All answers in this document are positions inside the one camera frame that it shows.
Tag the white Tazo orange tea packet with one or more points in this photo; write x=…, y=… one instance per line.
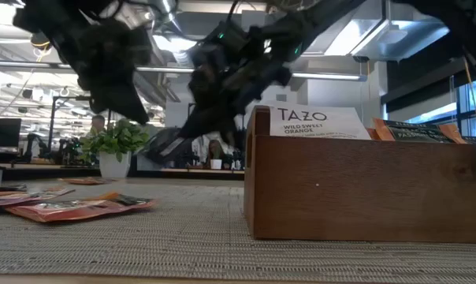
x=320, y=128

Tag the rectangular silver ventilation duct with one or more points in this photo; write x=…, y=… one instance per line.
x=380, y=35

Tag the person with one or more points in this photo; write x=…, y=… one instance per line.
x=215, y=150
x=99, y=124

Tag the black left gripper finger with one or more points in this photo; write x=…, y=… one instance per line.
x=133, y=108
x=104, y=100

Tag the wooden three-compartment box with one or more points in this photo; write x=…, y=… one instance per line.
x=340, y=189

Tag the linear ceiling light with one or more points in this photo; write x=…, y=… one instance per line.
x=163, y=69
x=328, y=76

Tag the small red tea packet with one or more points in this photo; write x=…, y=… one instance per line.
x=86, y=181

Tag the green plant in white pot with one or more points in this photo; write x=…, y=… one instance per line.
x=114, y=165

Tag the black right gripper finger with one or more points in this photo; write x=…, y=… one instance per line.
x=167, y=146
x=214, y=122

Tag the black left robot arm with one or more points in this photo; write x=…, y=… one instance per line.
x=45, y=16

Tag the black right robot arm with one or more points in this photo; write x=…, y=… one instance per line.
x=320, y=16

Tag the black background monitor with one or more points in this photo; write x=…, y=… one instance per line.
x=3, y=132

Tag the peach passion fruit tea packet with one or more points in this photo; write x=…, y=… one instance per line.
x=25, y=198
x=76, y=211
x=419, y=134

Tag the black station frame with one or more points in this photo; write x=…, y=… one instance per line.
x=53, y=118

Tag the black background robot arms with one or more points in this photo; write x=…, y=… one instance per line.
x=56, y=152

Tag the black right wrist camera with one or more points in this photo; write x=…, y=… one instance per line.
x=230, y=43

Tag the long background table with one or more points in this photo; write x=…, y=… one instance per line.
x=45, y=172

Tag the grey woven placemat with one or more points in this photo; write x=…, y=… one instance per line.
x=143, y=244

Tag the small white plant pot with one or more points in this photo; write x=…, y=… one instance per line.
x=216, y=164

